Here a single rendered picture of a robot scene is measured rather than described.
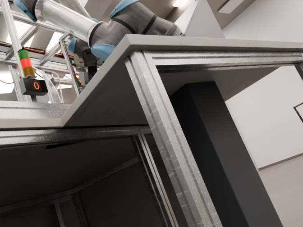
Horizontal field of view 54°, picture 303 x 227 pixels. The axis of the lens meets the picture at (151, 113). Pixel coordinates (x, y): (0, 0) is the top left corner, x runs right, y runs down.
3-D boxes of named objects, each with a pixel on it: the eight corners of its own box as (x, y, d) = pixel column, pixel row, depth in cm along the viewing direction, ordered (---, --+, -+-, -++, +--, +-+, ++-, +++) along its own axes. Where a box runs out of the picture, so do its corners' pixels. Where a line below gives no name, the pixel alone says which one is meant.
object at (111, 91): (309, 48, 122) (306, 42, 123) (130, 44, 65) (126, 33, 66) (198, 118, 173) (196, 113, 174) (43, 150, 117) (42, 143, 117)
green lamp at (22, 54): (32, 58, 152) (29, 50, 153) (23, 57, 147) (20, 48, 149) (27, 64, 154) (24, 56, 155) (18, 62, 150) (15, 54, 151)
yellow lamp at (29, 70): (37, 75, 149) (34, 67, 150) (28, 74, 145) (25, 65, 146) (32, 80, 152) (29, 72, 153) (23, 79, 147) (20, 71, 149)
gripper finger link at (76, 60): (65, 54, 135) (80, 53, 143) (67, 67, 136) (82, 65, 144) (70, 53, 134) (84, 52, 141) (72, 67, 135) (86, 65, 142)
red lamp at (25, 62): (34, 67, 150) (32, 59, 152) (25, 65, 146) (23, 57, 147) (29, 72, 153) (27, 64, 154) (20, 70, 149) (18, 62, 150)
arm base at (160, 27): (180, 19, 122) (160, 3, 119) (172, 38, 111) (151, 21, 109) (158, 43, 132) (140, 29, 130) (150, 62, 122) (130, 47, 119)
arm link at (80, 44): (77, 34, 166) (94, 45, 168) (66, 50, 164) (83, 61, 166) (77, 29, 158) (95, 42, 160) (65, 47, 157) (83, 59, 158)
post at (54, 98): (86, 180, 271) (45, 51, 307) (78, 182, 264) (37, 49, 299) (83, 182, 273) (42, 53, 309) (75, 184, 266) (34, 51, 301)
